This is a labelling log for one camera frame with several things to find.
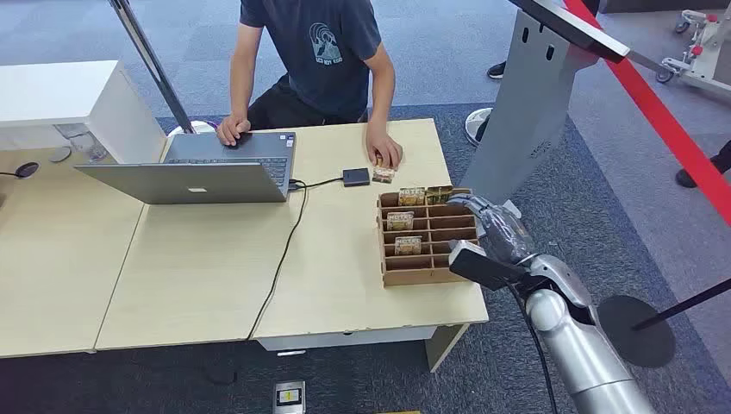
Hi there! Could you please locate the red barrier belt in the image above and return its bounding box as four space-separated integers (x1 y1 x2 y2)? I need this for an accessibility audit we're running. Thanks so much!
562 0 731 228

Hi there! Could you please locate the wooden desk leg panel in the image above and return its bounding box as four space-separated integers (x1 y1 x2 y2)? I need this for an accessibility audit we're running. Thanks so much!
425 323 472 373

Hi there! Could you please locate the black usb hub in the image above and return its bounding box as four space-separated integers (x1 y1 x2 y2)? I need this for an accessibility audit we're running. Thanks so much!
342 167 372 188

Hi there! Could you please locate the clear plastic holder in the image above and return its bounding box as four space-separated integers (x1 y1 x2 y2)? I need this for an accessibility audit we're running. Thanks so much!
53 122 109 163

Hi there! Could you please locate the short black hub cable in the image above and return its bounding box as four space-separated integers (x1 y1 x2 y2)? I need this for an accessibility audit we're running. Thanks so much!
292 177 345 191

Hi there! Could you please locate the grey kiosk stand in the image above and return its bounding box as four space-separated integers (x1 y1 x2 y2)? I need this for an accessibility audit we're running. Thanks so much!
459 0 632 205

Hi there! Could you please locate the silver laptop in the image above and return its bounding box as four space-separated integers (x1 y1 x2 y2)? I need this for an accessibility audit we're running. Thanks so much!
74 131 297 205

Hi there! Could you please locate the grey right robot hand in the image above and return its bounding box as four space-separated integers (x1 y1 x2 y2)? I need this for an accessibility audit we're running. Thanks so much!
447 194 538 266

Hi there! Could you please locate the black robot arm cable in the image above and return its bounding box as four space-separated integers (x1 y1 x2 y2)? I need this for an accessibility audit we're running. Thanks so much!
505 282 559 414

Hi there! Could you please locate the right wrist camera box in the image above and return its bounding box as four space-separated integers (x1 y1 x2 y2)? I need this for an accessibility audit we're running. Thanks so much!
449 240 529 292

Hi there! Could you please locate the wooden card organizer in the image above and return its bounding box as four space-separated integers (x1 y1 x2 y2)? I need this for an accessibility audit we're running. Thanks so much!
377 185 481 288

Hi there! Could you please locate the silver floor socket box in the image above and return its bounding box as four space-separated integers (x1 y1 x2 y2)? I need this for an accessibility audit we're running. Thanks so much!
272 380 307 414

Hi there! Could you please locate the white wheeled cart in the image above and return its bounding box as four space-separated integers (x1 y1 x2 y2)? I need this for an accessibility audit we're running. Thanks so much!
655 5 731 96

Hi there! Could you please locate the round silver stanchion base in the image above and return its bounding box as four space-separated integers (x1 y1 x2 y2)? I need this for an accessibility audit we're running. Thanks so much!
464 107 493 148

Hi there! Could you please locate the white desk frame rail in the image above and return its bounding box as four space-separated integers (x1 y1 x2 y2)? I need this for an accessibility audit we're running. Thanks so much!
255 326 438 353

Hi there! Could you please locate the long black laptop cable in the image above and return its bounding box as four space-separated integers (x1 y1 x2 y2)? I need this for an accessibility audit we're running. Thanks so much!
199 181 309 386

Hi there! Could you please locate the white cabinet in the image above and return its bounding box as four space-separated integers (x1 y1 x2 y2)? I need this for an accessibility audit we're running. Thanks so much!
0 60 166 166

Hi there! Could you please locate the person's left hand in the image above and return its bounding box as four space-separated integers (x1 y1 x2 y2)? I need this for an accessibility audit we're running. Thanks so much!
365 125 403 171

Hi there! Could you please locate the silver pole with round base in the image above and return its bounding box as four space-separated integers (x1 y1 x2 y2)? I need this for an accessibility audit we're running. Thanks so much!
108 0 218 138

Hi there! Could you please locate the person's right hand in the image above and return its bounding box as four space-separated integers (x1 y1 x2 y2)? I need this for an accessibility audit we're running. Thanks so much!
216 114 253 147

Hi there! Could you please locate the black stanchion with round base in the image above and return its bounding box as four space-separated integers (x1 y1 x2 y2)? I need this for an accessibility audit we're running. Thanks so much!
597 278 731 370

